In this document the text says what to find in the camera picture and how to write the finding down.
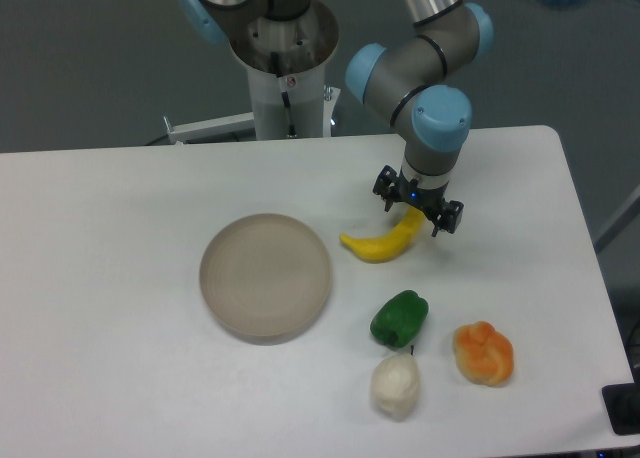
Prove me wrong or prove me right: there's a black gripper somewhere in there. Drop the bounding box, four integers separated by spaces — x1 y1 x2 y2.
372 165 464 237

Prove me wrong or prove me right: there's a green bell pepper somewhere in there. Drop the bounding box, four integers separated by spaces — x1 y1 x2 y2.
370 290 429 349

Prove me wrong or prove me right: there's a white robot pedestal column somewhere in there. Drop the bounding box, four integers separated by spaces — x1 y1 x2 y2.
231 0 339 141

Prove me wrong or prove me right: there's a beige round plate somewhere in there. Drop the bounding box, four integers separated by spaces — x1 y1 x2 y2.
199 213 333 343

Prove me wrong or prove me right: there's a white pear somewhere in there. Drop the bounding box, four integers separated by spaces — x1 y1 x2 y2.
369 345 421 421

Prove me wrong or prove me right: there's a black device at table edge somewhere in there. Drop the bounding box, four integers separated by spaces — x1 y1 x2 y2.
601 383 639 436

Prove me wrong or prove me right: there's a grey metal leg right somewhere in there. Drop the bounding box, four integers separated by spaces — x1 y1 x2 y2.
593 186 639 254

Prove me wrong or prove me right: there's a yellow banana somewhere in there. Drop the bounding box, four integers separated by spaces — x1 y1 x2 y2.
339 207 426 263

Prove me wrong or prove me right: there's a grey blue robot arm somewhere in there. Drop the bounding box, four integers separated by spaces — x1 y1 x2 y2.
178 0 494 233

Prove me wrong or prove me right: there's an orange knotted bread roll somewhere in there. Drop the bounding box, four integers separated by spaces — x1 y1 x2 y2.
453 321 515 387

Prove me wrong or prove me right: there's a white metal bracket left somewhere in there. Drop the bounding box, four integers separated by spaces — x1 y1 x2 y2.
163 112 255 144

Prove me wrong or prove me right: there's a black cable on pedestal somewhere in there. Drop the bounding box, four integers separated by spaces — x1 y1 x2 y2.
269 51 299 139

